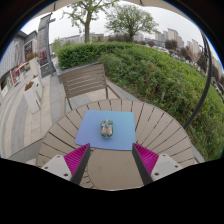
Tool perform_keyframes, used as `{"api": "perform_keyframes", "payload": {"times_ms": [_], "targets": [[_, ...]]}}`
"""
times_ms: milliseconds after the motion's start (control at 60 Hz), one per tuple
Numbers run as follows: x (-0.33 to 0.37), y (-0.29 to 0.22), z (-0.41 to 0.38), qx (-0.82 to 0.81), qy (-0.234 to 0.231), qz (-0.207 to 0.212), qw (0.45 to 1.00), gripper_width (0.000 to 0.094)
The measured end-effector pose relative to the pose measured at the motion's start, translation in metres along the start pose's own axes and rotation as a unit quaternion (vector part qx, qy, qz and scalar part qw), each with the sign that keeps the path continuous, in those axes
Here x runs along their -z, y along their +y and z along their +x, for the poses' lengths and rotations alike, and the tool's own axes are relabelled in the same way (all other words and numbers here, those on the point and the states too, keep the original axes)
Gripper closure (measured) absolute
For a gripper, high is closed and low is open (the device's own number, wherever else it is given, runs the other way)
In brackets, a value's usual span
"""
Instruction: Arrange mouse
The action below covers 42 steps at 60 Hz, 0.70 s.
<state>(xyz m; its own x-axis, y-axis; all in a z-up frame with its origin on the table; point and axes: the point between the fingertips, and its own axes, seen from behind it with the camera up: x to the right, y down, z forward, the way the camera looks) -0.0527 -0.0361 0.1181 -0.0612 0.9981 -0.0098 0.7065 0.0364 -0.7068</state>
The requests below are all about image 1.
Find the curved black parasol pole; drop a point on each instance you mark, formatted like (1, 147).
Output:
(206, 86)

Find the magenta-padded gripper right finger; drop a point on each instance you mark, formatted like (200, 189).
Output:
(148, 159)

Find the white planter box with flowers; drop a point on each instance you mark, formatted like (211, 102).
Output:
(32, 98)
(33, 65)

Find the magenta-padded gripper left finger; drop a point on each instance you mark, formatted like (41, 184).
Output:
(74, 159)

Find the tall grey sign pillar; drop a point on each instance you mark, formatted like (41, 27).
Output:
(44, 40)

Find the distant apartment buildings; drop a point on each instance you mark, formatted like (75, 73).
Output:
(173, 36)

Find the grey storefront building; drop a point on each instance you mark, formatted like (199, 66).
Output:
(13, 56)

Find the slatted brown outdoor chair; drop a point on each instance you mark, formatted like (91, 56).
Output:
(83, 80)

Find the transparent teal computer mouse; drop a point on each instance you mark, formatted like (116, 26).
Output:
(106, 128)

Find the round leafy green tree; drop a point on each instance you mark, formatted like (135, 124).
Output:
(131, 18)

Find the bare-trunked leaning tree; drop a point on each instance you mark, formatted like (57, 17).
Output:
(87, 30)

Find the blue gradient mouse pad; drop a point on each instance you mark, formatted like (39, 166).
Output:
(121, 133)

